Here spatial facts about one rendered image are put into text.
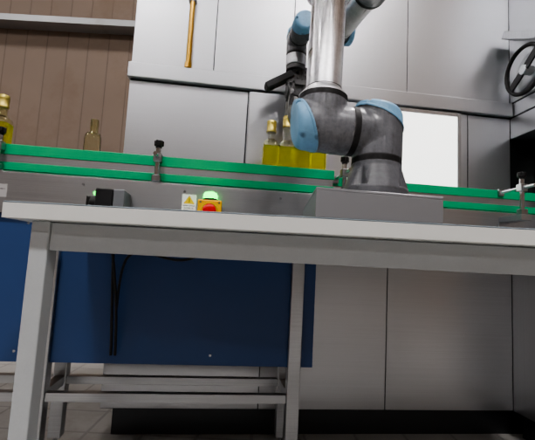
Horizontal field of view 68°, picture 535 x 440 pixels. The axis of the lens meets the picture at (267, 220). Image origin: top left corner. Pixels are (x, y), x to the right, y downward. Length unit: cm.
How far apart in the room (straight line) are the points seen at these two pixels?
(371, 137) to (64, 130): 366
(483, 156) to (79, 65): 369
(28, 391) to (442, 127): 167
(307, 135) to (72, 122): 357
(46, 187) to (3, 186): 12
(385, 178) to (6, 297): 110
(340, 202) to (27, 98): 402
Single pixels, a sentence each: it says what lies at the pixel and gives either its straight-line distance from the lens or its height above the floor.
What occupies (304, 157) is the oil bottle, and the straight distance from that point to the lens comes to 144.
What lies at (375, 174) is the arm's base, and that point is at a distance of 90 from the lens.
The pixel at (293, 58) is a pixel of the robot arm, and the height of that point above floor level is 139.
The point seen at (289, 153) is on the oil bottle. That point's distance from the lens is 143.
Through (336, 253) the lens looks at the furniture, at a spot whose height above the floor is 68.
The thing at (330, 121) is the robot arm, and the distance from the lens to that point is 91.
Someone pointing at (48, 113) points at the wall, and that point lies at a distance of 444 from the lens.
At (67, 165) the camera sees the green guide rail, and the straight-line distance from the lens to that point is 136.
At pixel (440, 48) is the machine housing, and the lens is 203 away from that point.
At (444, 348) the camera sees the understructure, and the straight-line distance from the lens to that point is 183.
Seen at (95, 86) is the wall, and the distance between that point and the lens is 435.
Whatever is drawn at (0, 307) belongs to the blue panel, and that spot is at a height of 48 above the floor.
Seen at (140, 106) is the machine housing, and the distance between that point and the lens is 167.
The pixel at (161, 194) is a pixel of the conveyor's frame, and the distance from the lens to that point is 126.
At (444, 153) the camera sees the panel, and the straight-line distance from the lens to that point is 184.
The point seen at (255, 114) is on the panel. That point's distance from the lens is 162.
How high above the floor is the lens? 65
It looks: 6 degrees up
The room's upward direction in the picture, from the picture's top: 3 degrees clockwise
